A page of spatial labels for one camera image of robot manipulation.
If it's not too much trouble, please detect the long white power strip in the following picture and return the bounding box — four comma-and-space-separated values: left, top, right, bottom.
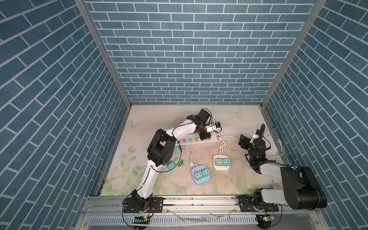
179, 132, 218, 145

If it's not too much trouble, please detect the teal USB charger plug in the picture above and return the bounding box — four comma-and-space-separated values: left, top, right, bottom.
174, 146, 182, 154
222, 159, 231, 166
194, 172, 203, 181
166, 161, 176, 170

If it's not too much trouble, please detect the green USB charger plug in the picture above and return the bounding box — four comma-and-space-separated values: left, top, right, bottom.
174, 158, 183, 167
201, 169, 210, 178
215, 158, 223, 166

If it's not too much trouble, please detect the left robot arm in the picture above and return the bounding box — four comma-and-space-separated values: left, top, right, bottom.
130, 108, 222, 211

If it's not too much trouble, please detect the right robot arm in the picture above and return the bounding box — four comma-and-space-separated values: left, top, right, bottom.
238, 124, 328, 211

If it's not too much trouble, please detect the white square power socket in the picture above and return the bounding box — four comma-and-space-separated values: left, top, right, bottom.
213, 154, 231, 171

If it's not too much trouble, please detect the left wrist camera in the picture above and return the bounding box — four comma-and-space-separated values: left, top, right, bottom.
206, 122, 222, 133

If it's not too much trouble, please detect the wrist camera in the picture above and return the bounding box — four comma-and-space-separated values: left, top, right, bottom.
206, 122, 222, 133
250, 129, 260, 144

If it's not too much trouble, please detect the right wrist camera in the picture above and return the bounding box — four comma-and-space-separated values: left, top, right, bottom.
250, 129, 260, 144

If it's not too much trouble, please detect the blue socket white cable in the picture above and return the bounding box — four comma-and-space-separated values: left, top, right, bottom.
183, 145, 199, 168

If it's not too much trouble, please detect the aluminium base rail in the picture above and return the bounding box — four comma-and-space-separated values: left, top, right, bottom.
76, 195, 328, 230

